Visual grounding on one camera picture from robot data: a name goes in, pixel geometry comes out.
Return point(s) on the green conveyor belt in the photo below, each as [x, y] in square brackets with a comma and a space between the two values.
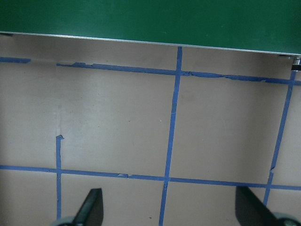
[150, 18]

